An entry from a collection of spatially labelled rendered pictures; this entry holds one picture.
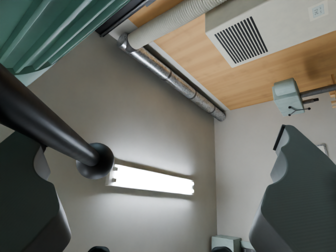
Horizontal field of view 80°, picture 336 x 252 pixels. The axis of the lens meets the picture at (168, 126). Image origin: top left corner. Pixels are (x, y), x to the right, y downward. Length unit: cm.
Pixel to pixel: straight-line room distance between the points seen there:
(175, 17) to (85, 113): 104
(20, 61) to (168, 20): 164
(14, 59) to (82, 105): 158
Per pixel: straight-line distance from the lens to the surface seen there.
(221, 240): 304
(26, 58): 19
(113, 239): 191
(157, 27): 186
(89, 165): 19
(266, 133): 324
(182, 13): 175
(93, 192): 174
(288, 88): 225
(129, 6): 188
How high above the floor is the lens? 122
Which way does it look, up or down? 37 degrees up
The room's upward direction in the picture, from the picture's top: 103 degrees counter-clockwise
